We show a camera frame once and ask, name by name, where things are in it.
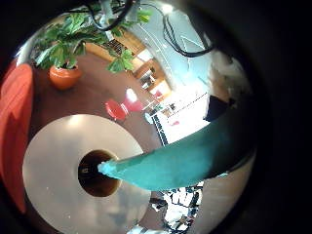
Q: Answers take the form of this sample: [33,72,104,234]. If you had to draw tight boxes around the black looped cable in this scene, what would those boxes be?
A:
[83,0,135,32]

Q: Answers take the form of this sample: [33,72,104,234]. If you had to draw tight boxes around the red chair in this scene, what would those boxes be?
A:
[104,98,130,122]

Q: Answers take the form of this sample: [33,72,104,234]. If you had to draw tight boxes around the thin black hanging cable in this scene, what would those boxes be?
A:
[161,13,216,59]

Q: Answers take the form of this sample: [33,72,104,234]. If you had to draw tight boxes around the orange sofa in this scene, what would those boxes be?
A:
[0,62,35,215]

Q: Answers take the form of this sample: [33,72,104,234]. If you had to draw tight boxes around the gold metal cone vase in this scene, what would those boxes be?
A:
[77,149,123,198]

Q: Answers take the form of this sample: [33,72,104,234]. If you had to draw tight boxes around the orange round plant pot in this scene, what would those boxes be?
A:
[48,63,83,92]

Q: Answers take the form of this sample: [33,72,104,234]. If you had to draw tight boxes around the green leafy potted plant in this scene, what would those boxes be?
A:
[32,8,154,74]

